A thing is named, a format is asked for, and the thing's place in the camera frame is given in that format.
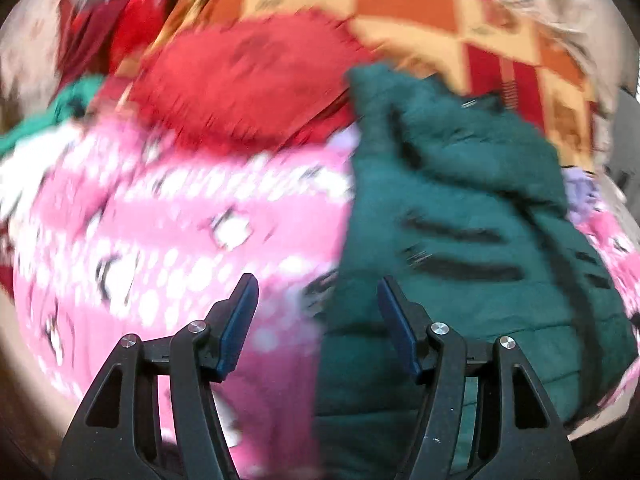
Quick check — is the dark red cloth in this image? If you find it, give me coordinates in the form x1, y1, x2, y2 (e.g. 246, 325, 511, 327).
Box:
57, 0, 173, 93

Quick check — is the orange checkered rose blanket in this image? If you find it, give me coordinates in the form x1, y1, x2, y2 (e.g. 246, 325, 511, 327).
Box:
165, 0, 603, 171

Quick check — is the green quilted puffer jacket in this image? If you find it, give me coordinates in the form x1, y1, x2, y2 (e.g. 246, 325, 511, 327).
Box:
311, 64, 638, 480

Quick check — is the beige cloth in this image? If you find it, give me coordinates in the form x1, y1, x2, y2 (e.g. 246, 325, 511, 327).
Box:
520, 0, 618, 63
0, 7, 78, 128

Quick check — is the teal cloth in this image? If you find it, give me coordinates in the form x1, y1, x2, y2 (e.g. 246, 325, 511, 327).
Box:
0, 76, 107, 157

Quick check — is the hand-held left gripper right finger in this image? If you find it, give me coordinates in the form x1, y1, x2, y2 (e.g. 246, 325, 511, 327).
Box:
376, 275, 583, 480

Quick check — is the red ruffled pillow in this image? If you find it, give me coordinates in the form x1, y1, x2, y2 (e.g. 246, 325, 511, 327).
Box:
127, 12, 373, 156

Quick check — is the pink penguin print bedsheet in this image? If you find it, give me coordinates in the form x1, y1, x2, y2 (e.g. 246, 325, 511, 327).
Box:
0, 120, 640, 480

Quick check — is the lavender cloth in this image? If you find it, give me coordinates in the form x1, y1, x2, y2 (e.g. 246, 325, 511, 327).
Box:
560, 165, 601, 226

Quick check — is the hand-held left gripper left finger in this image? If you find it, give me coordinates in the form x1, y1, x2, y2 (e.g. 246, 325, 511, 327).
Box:
52, 272, 261, 480

